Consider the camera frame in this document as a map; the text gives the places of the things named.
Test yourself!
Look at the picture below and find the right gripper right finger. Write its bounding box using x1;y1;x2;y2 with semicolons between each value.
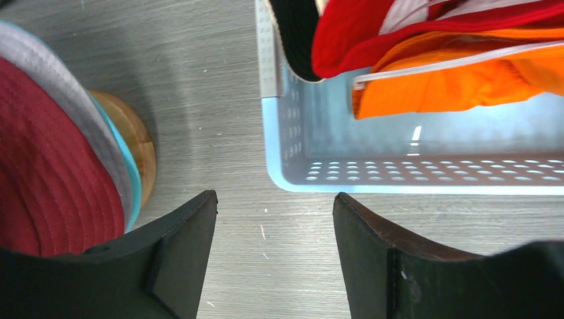
333;193;563;318

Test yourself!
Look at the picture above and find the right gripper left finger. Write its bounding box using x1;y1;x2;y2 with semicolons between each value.
1;190;218;318

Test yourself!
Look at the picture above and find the turquoise bucket hat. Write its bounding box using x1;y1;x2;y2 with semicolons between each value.
17;22;143;233

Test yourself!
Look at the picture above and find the dark red bucket hat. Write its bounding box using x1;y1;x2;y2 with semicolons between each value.
1;59;124;257

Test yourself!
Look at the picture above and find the wooden hat stand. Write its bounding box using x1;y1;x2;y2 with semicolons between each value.
89;90;157;207

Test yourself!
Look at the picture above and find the grey bucket hat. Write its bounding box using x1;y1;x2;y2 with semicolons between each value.
0;19;134;230

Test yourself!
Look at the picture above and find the light blue plastic basket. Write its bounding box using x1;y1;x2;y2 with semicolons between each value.
255;1;563;195

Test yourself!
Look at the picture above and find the orange bucket hat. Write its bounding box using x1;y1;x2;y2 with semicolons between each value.
351;27;563;120

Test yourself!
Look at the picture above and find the bright red bucket hat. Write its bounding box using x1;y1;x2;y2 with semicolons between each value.
312;0;563;78

